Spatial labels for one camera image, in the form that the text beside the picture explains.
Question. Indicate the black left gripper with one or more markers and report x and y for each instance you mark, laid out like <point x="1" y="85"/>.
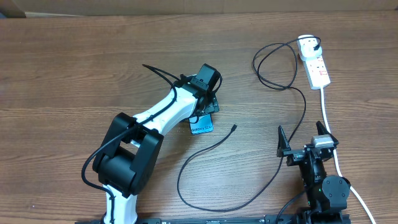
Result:
<point x="212" y="104"/>

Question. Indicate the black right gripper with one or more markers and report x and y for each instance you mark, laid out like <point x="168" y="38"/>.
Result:
<point x="295" y="156"/>

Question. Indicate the black smartphone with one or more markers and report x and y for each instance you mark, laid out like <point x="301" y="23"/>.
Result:
<point x="201" y="124"/>

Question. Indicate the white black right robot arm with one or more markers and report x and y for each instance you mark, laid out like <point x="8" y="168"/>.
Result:
<point x="326" y="194"/>

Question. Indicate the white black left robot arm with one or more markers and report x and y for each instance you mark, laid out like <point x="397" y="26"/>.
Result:
<point x="126" y="158"/>

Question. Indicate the white charger adapter plug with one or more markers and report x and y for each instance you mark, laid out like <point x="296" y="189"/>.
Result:
<point x="309" y="51"/>

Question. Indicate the white power strip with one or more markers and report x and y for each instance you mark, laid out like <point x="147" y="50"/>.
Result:
<point x="316" y="71"/>

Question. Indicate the brown cardboard backdrop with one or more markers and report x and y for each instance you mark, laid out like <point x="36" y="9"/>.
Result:
<point x="22" y="8"/>

